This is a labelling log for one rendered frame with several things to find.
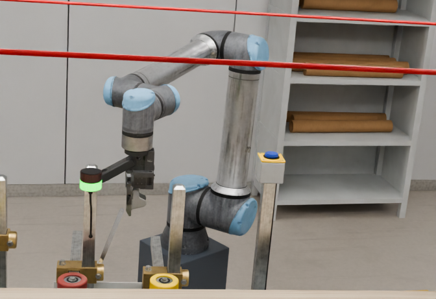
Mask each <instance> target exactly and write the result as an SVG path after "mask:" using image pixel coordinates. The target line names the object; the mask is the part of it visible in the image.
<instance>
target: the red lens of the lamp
mask: <svg viewBox="0 0 436 299"><path fill-rule="evenodd" d="M80 180H81V181H83V182H87V183H96V182H100V181H101V180H102V171H101V173H100V174H96V175H88V174H83V173H82V172H81V170H80Z"/></svg>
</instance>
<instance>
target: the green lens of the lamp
mask: <svg viewBox="0 0 436 299"><path fill-rule="evenodd" d="M80 188H81V190H84V191H98V190H100V189H101V188H102V181H100V182H99V183H96V184H87V183H84V182H82V181H81V180H80Z"/></svg>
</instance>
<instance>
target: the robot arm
mask: <svg viewBox="0 0 436 299"><path fill-rule="evenodd" d="M166 56H172V57H185V58H212V59H225V60H252V61H266V62H268V61H269V47H268V44H267V42H266V41H265V39H264V38H262V37H259V36H255V35H253V34H243V33H239V32H232V31H229V30H213V31H208V32H202V33H200V34H197V35H195V36H194V37H192V39H191V40H190V41H189V44H187V45H185V46H183V47H181V48H179V49H177V50H176V51H174V52H172V53H170V54H168V55H166ZM208 65H209V64H182V63H168V62H153V63H151V64H149V65H147V66H145V67H143V68H141V69H139V70H137V71H135V72H133V73H130V74H128V75H126V76H124V77H122V78H119V77H117V76H114V77H110V78H108V79H107V81H106V82H105V84H104V88H103V98H104V101H105V103H106V104H108V105H110V106H113V107H118V108H122V109H123V118H122V137H121V146H122V148H123V149H124V150H125V154H127V155H128V156H127V157H126V158H123V159H122V160H120V161H118V162H116V163H114V164H112V165H111V166H109V167H107V168H105V169H102V170H101V171H102V183H104V182H106V181H109V180H110V179H111V178H113V177H115V176H117V175H119V174H121V173H123V172H125V187H127V189H126V212H127V214H128V216H131V210H132V209H136V208H141V207H144V206H146V204H147V202H146V196H145V195H143V194H141V193H140V192H139V188H140V189H153V187H154V176H155V174H154V148H153V147H152V141H153V128H154V121H156V120H158V119H161V118H163V117H165V116H167V115H171V114H173V113H174V112H176V111H177V110H178V108H179V106H180V96H179V93H178V91H177V90H176V89H175V88H174V87H173V86H171V85H168V84H169V83H170V82H172V81H174V80H176V79H178V78H179V77H181V76H183V75H185V74H186V73H188V72H190V71H192V70H193V69H195V68H196V67H199V66H208ZM264 69H265V67H250V66H229V68H228V70H229V74H228V86H227V92H226V104H225V110H224V121H223V133H222V139H221V150H220V156H219V168H218V174H217V181H216V182H214V183H213V184H212V185H211V187H209V186H208V184H209V181H208V179H207V178H206V177H204V176H200V175H195V174H187V175H182V176H177V177H176V178H174V179H172V180H171V182H170V185H169V190H168V193H169V194H168V205H167V224H166V226H165V229H164V231H163V234H162V235H161V238H160V241H161V246H162V248H164V249H165V250H167V251H169V231H170V221H171V201H172V190H173V185H174V184H183V185H185V188H186V196H185V206H184V224H183V234H182V252H181V254H182V255H192V254H199V253H201V252H204V251H205V250H207V249H208V247H209V238H208V234H207V232H206V228H205V227H207V228H211V229H214V230H218V231H221V232H224V233H229V234H230V235H238V236H241V235H244V234H246V233H247V232H248V231H249V229H250V227H251V226H252V224H253V222H254V219H255V217H256V213H257V208H258V204H257V201H256V200H255V199H254V198H251V197H250V194H251V189H250V187H249V186H248V185H247V176H248V166H249V160H250V150H251V144H252V133H253V128H254V117H255V111H256V101H257V95H258V84H259V79H260V74H261V70H264ZM132 188H133V189H132Z"/></svg>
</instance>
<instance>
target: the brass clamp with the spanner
mask: <svg viewBox="0 0 436 299"><path fill-rule="evenodd" d="M69 271H79V273H80V274H83V275H85V277H87V280H88V282H87V283H97V281H103V280H104V264H103V263H97V261H95V266H94V267H82V261H66V265H64V266H61V265H59V260H58V261H57V267H56V283H57V280H58V277H59V276H61V275H63V274H65V273H69Z"/></svg>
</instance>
